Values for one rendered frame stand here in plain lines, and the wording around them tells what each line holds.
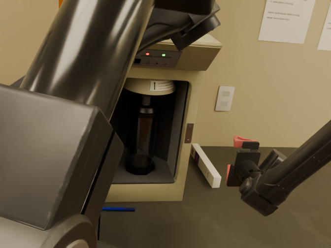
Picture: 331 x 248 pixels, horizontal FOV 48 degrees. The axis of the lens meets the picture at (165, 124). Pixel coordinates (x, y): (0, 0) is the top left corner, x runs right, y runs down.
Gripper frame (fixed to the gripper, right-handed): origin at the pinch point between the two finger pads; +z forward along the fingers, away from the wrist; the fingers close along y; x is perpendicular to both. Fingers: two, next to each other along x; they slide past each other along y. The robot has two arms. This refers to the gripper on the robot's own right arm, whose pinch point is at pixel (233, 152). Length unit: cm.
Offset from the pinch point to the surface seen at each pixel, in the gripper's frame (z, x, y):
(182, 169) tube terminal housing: 12.1, 10.6, -13.5
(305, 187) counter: 19, -43, -26
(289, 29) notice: 55, -39, 27
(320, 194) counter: 15, -46, -26
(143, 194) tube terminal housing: 12.1, 22.9, -23.0
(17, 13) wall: 55, 66, 25
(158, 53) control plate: 4.0, 24.4, 26.3
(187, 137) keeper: 11.9, 10.6, -1.6
